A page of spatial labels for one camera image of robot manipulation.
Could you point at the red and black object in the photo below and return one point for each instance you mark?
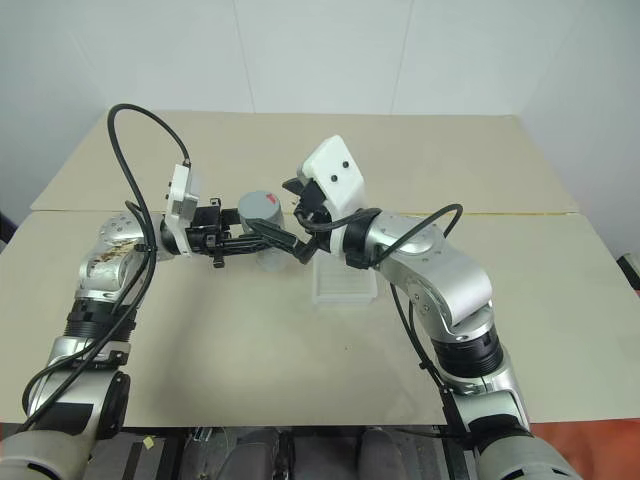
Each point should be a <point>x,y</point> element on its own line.
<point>631,270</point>

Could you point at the dark grey rounded shape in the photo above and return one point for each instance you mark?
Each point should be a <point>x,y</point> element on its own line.
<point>379,452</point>

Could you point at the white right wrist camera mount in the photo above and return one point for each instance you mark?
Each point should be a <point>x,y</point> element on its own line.
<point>336,167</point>

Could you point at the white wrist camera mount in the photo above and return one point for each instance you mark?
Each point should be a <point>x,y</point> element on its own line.
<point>336,167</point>
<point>181,205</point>

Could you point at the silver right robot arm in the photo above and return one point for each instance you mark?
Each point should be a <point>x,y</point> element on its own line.
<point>450,280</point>

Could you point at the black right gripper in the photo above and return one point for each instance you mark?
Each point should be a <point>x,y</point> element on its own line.
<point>314,202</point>

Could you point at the white translucent plastic box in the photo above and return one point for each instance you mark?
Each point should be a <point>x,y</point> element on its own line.
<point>345,285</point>

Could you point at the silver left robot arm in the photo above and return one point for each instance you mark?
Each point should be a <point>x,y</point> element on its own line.
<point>105,280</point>

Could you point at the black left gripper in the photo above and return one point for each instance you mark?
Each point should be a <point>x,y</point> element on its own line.
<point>206,227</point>

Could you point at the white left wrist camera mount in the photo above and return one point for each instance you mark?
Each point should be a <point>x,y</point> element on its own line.
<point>181,205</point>

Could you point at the grey cylindrical can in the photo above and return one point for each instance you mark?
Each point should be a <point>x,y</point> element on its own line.
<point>261,210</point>

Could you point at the dark blue object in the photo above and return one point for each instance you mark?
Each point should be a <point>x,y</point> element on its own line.
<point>6,227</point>

